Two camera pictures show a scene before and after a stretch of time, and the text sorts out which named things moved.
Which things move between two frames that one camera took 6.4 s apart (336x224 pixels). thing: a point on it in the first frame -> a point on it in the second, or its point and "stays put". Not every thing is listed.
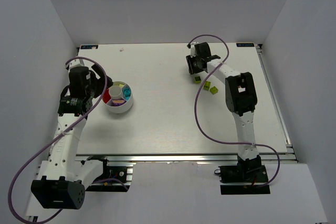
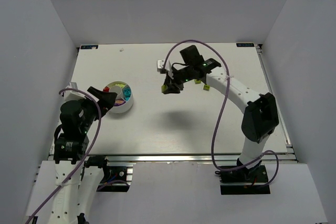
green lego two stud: x=207 y=85 stays put
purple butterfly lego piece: x=118 y=102 stays put
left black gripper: x=99 y=82 -> x=100 y=104
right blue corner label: x=244 y=44 stays put
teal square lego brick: x=127 y=93 stays put
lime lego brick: x=213 y=90 -> x=164 y=88
